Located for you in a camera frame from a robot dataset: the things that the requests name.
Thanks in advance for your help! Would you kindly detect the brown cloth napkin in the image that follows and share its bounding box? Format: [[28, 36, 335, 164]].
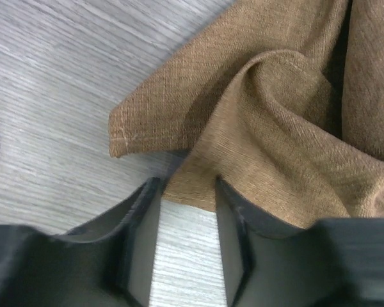
[[109, 1, 384, 227]]

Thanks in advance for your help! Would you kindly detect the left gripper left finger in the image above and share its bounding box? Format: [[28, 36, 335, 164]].
[[0, 178, 162, 306]]

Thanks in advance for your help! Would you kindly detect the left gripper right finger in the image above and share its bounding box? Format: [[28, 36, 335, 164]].
[[215, 178, 384, 306]]

